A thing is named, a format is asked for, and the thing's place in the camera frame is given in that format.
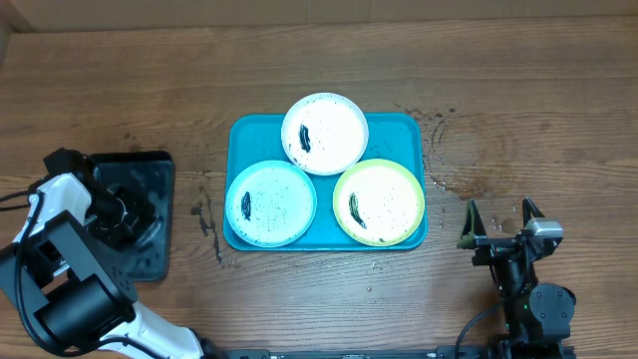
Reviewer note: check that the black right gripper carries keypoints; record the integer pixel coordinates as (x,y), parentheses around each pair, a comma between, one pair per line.
(501,239)

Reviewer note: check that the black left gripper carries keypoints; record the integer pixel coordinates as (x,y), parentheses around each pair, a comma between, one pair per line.
(138,206)

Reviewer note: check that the light blue plate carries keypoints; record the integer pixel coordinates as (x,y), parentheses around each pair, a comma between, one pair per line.
(271,204)

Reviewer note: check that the white plate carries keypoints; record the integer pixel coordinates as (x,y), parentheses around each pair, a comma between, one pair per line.
(324,134)

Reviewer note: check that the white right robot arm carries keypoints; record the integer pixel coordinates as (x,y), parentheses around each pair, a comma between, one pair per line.
(537,315)

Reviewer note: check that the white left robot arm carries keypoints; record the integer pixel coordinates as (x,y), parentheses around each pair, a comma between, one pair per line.
(67,286)

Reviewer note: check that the black water tray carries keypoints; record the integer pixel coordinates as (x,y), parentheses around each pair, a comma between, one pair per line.
(144,182)

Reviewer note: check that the blue plastic tray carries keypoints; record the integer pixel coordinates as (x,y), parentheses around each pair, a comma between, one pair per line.
(393,136)

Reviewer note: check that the yellow-rimmed plate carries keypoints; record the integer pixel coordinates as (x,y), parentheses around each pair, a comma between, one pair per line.
(378,203)

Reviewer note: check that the cardboard backdrop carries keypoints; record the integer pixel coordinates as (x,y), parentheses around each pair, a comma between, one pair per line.
(106,15)

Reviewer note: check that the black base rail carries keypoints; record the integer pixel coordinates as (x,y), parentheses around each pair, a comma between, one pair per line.
(441,352)

